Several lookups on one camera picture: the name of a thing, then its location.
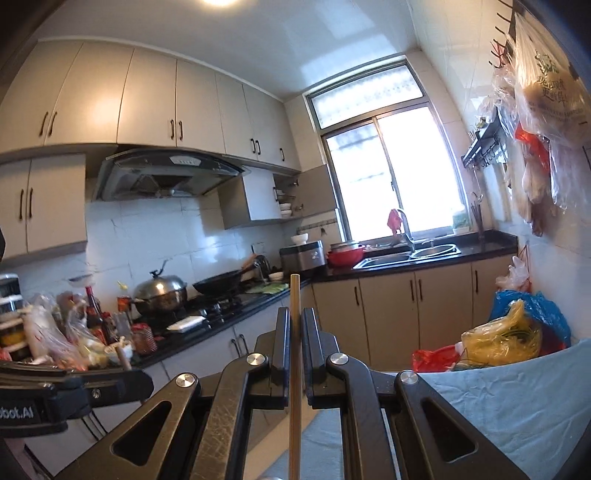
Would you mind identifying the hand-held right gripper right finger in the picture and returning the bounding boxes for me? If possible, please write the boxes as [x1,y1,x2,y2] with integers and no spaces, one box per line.
[301,307,532,480]

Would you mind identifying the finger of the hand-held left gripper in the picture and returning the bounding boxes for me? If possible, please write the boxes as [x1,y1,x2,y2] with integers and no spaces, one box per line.
[58,367,155,409]

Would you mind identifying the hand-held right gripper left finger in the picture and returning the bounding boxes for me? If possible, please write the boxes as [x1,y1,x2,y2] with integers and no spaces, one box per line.
[55,307,293,480]

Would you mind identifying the red jar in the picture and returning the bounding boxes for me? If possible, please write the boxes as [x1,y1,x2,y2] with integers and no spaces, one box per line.
[131,323,158,356]

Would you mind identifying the green vegetable leaves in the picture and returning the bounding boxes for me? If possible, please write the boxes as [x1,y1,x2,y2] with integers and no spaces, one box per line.
[246,282,290,295]

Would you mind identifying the dark sauce bottle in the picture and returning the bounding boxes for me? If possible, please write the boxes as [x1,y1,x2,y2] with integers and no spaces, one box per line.
[85,286,106,329]

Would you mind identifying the clear plastic bags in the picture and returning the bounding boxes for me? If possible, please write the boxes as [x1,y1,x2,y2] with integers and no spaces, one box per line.
[17,292,95,371]

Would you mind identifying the black gas stove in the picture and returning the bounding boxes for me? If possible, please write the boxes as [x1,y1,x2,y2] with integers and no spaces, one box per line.
[152,292,253,334]

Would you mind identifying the beige lower cabinets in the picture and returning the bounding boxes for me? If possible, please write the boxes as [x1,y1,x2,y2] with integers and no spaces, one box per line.
[25,255,519,467]

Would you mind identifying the white tray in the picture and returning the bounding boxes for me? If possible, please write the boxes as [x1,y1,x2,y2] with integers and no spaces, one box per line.
[165,316,208,333]

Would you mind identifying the steel rice cooker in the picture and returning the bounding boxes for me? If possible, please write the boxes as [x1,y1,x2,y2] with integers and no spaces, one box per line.
[279,240,327,278]

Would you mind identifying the black wok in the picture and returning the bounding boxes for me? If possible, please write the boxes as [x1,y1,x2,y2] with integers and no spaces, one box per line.
[191,254,260,296]

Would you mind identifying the steel pot with lid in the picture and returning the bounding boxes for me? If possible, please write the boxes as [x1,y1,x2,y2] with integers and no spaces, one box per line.
[130,260,189,317]

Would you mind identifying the red basin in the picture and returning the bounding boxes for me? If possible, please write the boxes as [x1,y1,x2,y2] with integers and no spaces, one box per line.
[327,244,366,269]

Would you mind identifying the red plastic bag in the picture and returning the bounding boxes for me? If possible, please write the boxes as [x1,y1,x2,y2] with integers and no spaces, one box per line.
[412,344,463,373]

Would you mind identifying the steel double sink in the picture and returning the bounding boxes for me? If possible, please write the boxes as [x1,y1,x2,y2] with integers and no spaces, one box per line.
[353,243,462,270]

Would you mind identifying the stack of white bowls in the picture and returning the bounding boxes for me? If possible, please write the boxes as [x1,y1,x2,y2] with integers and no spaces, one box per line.
[276,184,297,219]

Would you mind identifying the chrome faucet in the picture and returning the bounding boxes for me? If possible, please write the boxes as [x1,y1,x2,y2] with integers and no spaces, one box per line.
[396,209,417,253]

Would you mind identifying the yellow plastic bag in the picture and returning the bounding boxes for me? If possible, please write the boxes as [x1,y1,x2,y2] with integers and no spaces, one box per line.
[462,299,544,368]

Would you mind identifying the black countertop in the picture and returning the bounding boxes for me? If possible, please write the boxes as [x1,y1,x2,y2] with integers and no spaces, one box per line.
[129,229,519,370]

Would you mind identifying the light blue table cloth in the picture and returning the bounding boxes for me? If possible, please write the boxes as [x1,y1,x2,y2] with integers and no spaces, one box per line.
[259,338,591,480]

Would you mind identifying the glass range hood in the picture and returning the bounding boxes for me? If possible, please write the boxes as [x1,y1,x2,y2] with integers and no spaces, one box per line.
[92,148,251,202]

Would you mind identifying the dark chopsticks in holder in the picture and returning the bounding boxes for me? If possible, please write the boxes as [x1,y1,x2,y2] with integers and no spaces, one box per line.
[469,193,486,241]

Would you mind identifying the kitchen window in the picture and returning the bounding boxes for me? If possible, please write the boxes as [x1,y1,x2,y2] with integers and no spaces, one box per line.
[302,58,468,241]

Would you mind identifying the pale hanging plastic bag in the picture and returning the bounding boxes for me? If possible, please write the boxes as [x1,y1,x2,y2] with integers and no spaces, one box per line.
[496,253,533,294]

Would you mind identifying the blue plastic bag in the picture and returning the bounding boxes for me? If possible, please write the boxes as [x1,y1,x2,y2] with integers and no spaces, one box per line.
[489,289,573,352]

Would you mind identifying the red hanging bag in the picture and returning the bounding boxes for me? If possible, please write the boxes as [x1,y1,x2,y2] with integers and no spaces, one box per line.
[514,122,553,177]

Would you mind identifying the large clear hanging bag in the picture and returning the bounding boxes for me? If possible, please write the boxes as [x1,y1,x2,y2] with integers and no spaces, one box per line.
[512,13,591,210]

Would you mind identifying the open wall cabinet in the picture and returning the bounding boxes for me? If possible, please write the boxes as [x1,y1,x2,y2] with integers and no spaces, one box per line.
[218,165,341,230]

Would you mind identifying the white side wall cabinet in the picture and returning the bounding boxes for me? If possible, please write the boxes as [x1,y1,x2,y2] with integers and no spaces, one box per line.
[0,154,88,261]

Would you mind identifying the black wall rack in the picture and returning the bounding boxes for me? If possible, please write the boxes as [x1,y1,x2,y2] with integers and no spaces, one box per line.
[462,114,505,169]

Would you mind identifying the white upper wall cabinets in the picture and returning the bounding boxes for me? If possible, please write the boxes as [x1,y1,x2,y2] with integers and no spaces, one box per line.
[0,39,303,175]

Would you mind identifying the black wall hook rail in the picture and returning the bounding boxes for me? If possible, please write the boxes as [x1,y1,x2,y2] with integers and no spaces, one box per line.
[488,0,525,68]

